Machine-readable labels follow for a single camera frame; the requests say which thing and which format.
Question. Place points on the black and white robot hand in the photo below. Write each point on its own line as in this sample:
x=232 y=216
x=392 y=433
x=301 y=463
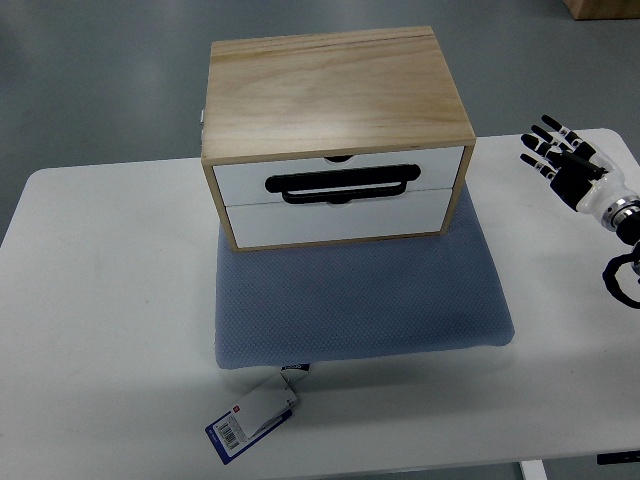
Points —
x=579 y=173

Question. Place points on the white drawer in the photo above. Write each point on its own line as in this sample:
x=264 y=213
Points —
x=276 y=224
x=244 y=184

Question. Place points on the black metal drawer handle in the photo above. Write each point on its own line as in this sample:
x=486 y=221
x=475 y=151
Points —
x=343 y=186

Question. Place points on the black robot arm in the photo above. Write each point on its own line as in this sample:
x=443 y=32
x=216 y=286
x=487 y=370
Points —
x=622 y=218

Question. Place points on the light wood drawer cabinet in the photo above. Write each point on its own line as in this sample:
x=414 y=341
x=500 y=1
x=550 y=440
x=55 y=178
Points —
x=335 y=96

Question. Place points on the black table control panel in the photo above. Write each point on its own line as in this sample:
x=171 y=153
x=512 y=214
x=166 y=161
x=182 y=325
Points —
x=618 y=458

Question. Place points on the white table leg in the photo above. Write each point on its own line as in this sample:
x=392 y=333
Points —
x=533 y=470

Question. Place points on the blue-grey mesh cushion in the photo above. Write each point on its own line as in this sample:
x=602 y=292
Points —
x=360 y=300

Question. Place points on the white and blue paper tag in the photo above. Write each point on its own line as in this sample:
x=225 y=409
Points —
x=256 y=414

